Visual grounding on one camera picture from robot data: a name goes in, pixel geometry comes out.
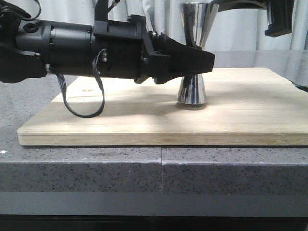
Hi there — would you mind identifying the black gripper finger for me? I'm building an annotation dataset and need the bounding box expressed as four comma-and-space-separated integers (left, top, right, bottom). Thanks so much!
152, 33, 215, 84
264, 0, 293, 37

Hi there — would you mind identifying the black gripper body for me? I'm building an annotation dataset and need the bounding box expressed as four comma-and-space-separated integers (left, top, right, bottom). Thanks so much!
93, 14, 161, 83

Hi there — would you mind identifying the steel double jigger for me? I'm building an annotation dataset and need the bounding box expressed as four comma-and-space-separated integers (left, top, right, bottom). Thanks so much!
177, 2, 219, 107

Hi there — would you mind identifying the clear glass beaker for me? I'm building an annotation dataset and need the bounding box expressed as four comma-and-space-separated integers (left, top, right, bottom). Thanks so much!
211, 0, 268, 12

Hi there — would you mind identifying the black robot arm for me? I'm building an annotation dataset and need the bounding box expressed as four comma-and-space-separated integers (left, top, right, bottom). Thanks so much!
0, 0, 215, 84

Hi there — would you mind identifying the wooden cutting board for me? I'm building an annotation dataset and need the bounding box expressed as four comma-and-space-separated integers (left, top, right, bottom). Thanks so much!
17, 68, 308, 146

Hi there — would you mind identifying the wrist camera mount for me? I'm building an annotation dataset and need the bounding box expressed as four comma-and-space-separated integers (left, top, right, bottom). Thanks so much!
94, 0, 120, 21

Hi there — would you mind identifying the black looped cable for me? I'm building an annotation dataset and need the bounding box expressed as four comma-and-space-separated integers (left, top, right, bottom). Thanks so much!
47, 48, 108, 119

